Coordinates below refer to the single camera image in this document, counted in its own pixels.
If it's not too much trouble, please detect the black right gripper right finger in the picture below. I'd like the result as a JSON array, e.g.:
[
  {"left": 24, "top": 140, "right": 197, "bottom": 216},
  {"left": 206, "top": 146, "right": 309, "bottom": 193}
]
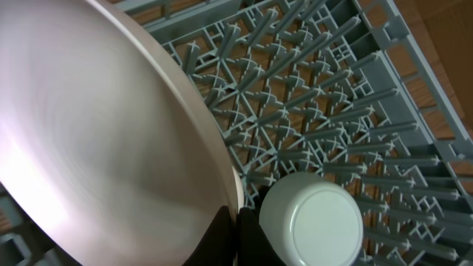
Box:
[{"left": 237, "top": 208, "right": 285, "bottom": 266}]

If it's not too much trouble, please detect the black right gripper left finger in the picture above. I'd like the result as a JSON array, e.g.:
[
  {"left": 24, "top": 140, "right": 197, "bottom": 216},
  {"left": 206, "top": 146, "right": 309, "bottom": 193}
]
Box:
[{"left": 183, "top": 206, "right": 234, "bottom": 266}]

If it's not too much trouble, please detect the grey-green small bowl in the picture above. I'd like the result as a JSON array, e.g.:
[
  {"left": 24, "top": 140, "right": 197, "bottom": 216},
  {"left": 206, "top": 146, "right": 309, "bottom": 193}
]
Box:
[{"left": 259, "top": 172, "right": 364, "bottom": 266}]

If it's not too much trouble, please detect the white plate with rice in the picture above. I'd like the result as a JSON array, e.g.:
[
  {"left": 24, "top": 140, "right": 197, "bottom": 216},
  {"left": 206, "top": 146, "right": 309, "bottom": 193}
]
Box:
[{"left": 1, "top": 0, "right": 239, "bottom": 265}]

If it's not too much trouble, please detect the grey dishwasher rack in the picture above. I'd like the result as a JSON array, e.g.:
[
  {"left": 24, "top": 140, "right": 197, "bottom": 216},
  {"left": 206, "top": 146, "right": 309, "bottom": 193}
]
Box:
[{"left": 1, "top": 1, "right": 472, "bottom": 265}]

